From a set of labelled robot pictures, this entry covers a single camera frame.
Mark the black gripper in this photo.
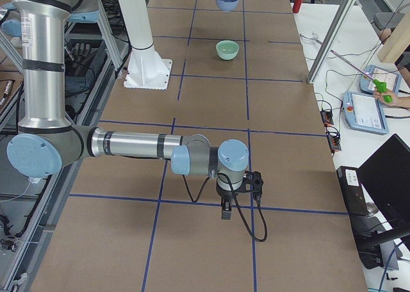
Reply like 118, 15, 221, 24
216, 185, 237, 220

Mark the blue bowl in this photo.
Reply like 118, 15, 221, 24
215, 0, 239, 12

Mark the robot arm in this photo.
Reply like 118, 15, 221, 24
6, 0, 249, 220

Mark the green bowl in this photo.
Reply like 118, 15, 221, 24
215, 40, 240, 61

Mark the person hand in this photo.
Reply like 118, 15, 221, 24
373, 90, 409, 108

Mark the brown paper table mat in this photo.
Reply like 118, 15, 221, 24
30, 0, 369, 292

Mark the black box device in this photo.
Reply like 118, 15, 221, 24
336, 166, 368, 216

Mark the black connector block near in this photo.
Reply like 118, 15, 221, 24
325, 126, 341, 154

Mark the black connector block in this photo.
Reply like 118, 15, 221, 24
325, 126, 341, 154
319, 100, 334, 126

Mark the black connector block far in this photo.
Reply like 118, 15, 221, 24
319, 100, 334, 126

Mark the black computer monitor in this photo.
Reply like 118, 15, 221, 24
358, 134, 409, 223

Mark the teach pendant near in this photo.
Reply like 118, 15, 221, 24
343, 91, 389, 135

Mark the teach pendant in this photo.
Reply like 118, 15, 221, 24
359, 65, 402, 94
343, 91, 389, 135

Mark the teach pendant far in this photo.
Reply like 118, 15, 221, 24
359, 65, 402, 94

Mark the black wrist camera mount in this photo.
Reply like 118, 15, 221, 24
237, 171, 263, 206

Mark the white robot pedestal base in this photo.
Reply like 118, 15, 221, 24
119, 0, 172, 90

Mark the aluminium frame post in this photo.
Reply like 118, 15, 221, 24
307, 0, 356, 84

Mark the green handled stick tool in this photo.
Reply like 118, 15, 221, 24
330, 49, 387, 93

